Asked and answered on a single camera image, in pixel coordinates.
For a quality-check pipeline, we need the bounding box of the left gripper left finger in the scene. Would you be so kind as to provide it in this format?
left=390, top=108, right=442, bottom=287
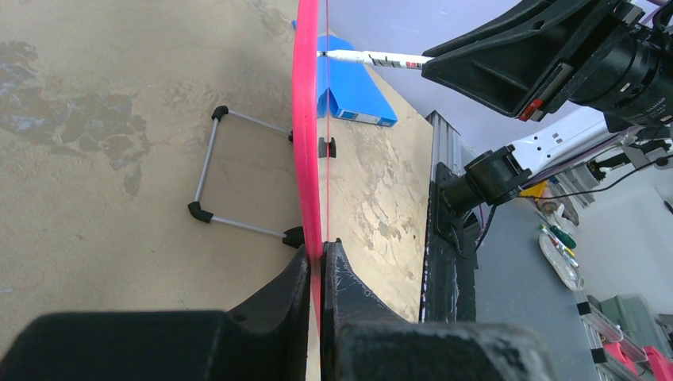
left=1, top=249, right=310, bottom=380

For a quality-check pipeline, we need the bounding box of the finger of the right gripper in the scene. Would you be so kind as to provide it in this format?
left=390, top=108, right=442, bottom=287
left=421, top=1, right=622, bottom=118

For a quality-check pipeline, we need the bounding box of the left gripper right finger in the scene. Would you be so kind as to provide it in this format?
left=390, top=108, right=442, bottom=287
left=320, top=241, right=556, bottom=380

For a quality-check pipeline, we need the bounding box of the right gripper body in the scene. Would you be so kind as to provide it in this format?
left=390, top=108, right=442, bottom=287
left=569, top=1, right=672, bottom=126

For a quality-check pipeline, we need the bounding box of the black and white marker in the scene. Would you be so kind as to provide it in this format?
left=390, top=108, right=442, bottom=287
left=317, top=49, right=433, bottom=70

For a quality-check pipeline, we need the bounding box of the pink-framed whiteboard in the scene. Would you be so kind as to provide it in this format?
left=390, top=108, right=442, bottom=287
left=291, top=0, right=323, bottom=337

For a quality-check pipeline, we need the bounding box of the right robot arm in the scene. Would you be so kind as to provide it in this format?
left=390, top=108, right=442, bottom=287
left=421, top=1, right=672, bottom=214

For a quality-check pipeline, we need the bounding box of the black whiteboard stand foot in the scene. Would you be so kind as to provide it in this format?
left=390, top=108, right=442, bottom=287
left=317, top=137, right=337, bottom=159

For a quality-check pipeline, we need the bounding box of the clear tray with tools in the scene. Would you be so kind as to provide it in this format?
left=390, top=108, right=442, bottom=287
left=538, top=225, right=584, bottom=292

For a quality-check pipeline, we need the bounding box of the blue notebook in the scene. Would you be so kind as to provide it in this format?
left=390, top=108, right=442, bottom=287
left=291, top=20, right=398, bottom=129

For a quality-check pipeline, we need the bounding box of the metal wire whiteboard stand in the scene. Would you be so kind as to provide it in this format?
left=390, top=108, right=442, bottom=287
left=187, top=106, right=305, bottom=248

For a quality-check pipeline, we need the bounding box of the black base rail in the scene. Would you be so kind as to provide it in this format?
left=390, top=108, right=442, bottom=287
left=418, top=111, right=480, bottom=322

